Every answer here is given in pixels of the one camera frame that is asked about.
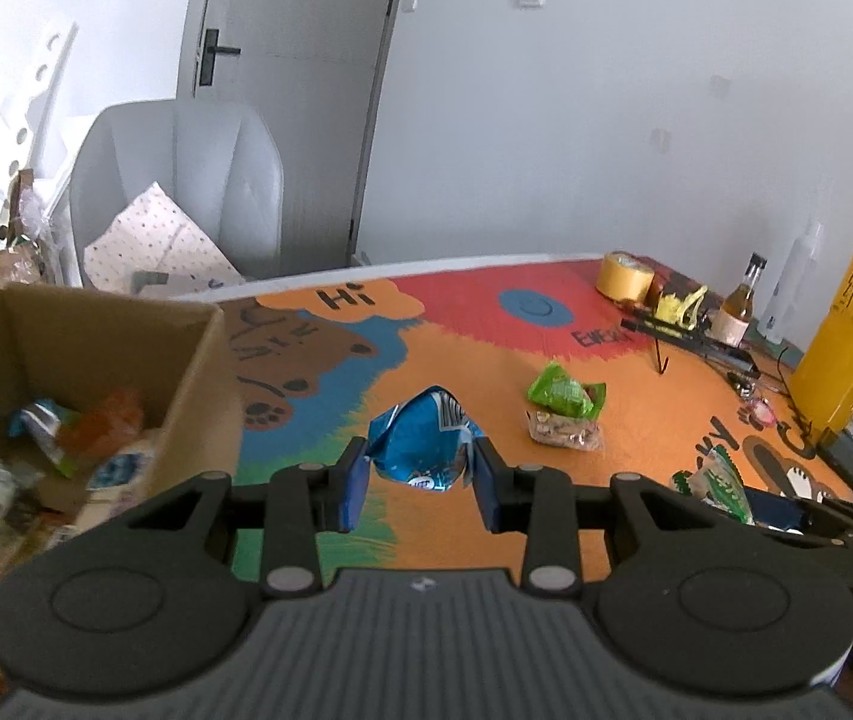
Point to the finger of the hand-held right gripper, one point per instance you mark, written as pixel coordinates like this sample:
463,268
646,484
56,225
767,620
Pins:
779,511

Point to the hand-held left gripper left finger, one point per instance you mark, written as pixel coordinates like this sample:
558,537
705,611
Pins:
355,489

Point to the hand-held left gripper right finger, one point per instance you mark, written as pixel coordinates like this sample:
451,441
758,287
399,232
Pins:
488,489

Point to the green white striped packet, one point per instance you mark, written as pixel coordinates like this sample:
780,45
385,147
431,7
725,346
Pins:
719,484

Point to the blue snack packet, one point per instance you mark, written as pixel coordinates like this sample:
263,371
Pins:
419,442

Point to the cardboard box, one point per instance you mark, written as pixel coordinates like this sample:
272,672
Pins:
193,390

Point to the orange red candy packet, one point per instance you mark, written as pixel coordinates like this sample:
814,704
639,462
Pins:
107,420

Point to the blue white candy packet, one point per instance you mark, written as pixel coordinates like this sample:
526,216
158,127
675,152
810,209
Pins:
40,427

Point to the clear brown snack packet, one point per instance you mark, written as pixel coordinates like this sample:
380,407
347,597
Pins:
565,433

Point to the green snack packet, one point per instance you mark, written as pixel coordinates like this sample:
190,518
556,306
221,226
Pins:
565,390

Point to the cartoon cat mat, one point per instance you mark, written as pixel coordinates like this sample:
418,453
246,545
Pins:
471,345

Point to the large yellow drink bottle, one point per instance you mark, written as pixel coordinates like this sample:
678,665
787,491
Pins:
846,345

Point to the small glass bottle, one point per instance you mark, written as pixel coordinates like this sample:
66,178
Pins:
743,292

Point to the yellow green wrapper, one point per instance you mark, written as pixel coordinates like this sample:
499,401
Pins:
677,309

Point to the white spray bottle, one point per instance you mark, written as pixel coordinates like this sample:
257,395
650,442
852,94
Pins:
794,285

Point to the white blue label packet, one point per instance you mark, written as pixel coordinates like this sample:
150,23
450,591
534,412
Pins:
122,465

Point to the yellow tape roll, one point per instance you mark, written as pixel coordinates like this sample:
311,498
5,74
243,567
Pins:
621,276

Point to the dotted white cushion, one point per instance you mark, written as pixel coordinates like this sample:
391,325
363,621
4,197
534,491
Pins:
156,240

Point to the grey chair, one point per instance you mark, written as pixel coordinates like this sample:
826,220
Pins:
231,165

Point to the white door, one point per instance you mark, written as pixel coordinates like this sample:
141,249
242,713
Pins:
299,90

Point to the white perforated board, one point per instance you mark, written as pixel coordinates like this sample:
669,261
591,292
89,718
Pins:
43,90

